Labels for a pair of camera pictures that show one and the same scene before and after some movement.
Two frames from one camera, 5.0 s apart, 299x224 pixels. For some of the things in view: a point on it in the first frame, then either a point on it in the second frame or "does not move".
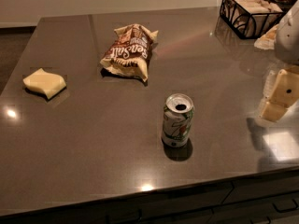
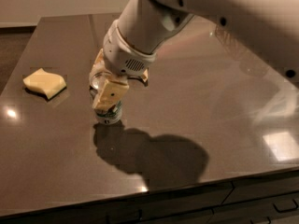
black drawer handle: (286, 210) does not move
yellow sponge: (44, 82) does not move
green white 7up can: (177, 116) → (111, 115)
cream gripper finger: (269, 85) → (99, 73)
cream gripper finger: (285, 93) → (109, 95)
